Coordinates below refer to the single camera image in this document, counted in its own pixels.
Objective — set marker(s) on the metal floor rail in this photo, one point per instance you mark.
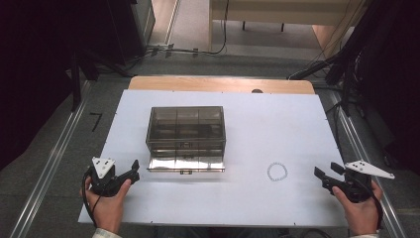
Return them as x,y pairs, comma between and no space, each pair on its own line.
363,158
49,165

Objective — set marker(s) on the dark cabinet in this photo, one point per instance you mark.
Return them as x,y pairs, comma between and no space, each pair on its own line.
130,29

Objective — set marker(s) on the wooden table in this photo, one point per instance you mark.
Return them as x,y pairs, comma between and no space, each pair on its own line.
204,84

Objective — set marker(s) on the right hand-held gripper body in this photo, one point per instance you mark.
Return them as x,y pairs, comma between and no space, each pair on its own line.
358,183

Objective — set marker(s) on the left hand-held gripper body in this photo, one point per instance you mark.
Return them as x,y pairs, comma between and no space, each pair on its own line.
105,180

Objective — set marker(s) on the person's right hand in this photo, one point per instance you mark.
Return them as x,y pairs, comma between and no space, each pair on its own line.
361,211

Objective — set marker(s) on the smoky transparent drawer box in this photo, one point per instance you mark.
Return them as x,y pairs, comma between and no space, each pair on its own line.
186,135

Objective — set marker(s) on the black metal stand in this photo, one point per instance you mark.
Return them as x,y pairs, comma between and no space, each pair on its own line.
76,82
343,66

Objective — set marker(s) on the white flat board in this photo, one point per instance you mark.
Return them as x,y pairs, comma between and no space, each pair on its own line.
264,132

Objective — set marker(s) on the beige bench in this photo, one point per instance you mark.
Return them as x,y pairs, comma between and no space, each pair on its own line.
274,11

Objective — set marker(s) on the person's left hand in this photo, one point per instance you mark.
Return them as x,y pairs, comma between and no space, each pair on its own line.
107,206

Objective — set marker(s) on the dark curtain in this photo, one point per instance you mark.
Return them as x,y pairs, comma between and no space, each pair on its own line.
396,92
33,72

